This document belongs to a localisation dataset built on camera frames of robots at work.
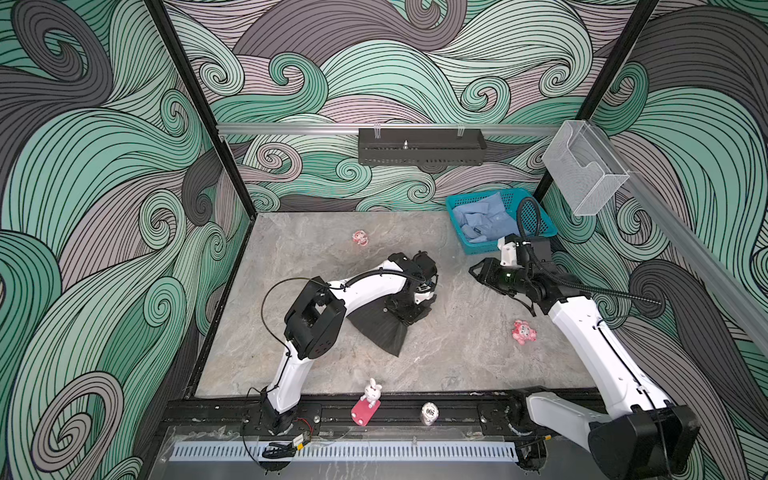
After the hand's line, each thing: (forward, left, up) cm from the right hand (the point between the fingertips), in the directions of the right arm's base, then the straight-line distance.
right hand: (476, 271), depth 78 cm
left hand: (-7, +17, -15) cm, 23 cm away
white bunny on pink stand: (-30, +29, -16) cm, 45 cm away
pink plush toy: (-9, -16, -18) cm, 26 cm away
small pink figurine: (+27, +34, -19) cm, 47 cm away
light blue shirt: (+35, -15, -18) cm, 42 cm away
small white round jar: (-31, +14, -14) cm, 37 cm away
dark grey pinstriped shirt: (-9, +26, -15) cm, 31 cm away
